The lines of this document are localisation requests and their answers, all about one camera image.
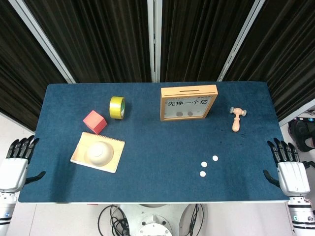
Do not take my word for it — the black curtain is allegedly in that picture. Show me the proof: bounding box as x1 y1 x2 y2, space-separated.
0 0 68 132
160 0 256 82
225 0 315 122
23 0 152 84

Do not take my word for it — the blue table cloth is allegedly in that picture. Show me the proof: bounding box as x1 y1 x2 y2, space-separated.
17 82 301 204

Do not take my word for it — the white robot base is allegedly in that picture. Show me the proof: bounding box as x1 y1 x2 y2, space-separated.
118 203 195 236

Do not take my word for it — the black cable bundle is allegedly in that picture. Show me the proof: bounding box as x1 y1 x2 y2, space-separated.
98 205 131 236
183 203 205 236

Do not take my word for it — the red cube block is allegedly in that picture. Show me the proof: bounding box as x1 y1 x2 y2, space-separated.
82 110 108 135

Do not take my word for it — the white partition post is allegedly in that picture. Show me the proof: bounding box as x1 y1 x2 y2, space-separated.
147 0 162 83
279 104 315 126
217 0 266 82
8 0 76 84

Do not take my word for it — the beige spiral notebook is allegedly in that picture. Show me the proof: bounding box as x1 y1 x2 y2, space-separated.
70 131 126 174

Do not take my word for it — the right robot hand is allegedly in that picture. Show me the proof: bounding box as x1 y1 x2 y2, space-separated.
263 137 311 197

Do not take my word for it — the cream upturned bowl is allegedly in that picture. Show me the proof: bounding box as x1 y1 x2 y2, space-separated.
85 141 114 168

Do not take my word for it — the wooden frame coin bank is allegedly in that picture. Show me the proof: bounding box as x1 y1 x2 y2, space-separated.
160 84 219 122

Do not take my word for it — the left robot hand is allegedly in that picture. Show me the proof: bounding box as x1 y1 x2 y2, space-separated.
0 135 46 194

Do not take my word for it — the black equipment case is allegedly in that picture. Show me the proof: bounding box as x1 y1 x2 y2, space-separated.
287 117 315 135

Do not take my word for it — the wooden toy hammer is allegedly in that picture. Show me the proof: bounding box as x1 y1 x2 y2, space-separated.
229 106 248 133

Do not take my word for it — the black shoe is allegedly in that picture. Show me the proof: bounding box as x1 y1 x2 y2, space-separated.
294 120 315 152

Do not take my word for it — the yellow tape roll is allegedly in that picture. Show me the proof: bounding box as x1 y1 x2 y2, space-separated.
109 96 126 120

